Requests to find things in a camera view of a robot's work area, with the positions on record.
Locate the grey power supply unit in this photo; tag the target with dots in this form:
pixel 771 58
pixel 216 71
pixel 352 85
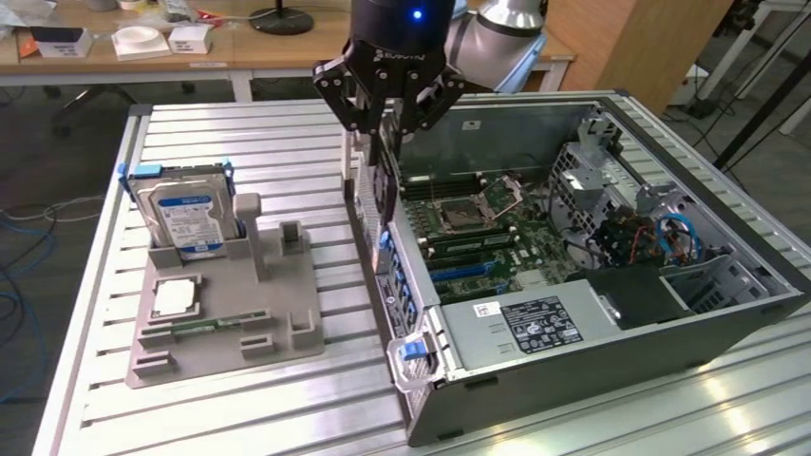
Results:
pixel 482 342

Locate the open grey PC case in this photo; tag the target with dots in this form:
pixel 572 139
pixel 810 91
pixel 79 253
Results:
pixel 634 370

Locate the grey parts rack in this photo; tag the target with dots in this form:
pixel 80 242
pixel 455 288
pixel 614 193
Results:
pixel 235 304

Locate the black chair base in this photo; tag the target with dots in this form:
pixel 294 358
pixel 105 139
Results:
pixel 83 102

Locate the black graphics card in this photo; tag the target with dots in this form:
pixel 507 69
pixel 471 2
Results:
pixel 387 190

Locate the wooden cabinet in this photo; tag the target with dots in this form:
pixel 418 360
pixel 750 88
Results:
pixel 646 47

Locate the blue expansion slot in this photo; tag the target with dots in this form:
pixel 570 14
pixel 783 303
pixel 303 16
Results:
pixel 466 271

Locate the white box with round hollow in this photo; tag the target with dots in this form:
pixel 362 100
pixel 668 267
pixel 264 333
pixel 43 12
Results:
pixel 140 43

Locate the hard disk in blue caddy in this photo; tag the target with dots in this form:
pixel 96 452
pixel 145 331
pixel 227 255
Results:
pixel 187 218

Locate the metal disk bay cage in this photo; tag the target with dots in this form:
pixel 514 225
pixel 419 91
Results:
pixel 590 185

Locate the open socket cover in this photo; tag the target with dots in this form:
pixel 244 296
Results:
pixel 503 194

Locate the green motherboard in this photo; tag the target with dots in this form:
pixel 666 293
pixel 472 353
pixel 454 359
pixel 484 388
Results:
pixel 532 256

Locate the black round lamp base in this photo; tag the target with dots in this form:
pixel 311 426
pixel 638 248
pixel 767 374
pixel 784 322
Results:
pixel 282 21

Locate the blue case latch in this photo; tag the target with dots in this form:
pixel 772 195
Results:
pixel 412 349

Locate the white box with black lid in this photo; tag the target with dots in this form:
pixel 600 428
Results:
pixel 63 47

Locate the white table frame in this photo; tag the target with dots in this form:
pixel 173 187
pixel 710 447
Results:
pixel 792 95

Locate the wooden desk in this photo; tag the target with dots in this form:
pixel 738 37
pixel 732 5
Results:
pixel 279 52

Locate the green RAM stick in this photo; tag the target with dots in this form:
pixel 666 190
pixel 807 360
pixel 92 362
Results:
pixel 212 326

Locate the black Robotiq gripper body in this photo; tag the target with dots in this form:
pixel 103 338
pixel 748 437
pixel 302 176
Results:
pixel 399 43

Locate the white labelled box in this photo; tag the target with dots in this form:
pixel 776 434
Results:
pixel 189 40

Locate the CPU socket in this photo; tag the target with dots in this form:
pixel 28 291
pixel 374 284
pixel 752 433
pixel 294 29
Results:
pixel 462 214

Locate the silver CPU chip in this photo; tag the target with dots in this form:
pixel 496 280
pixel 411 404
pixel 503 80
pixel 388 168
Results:
pixel 173 298

